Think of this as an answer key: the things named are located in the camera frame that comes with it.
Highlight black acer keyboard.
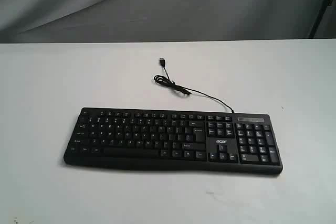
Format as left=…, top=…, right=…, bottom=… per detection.
left=64, top=108, right=283, bottom=175

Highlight grey backdrop cloth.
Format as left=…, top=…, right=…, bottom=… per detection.
left=1, top=0, right=335, bottom=43

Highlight black stand pole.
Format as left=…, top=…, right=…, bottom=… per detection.
left=308, top=0, right=333, bottom=39

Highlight black USB cable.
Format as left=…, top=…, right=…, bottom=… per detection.
left=153, top=57, right=236, bottom=115

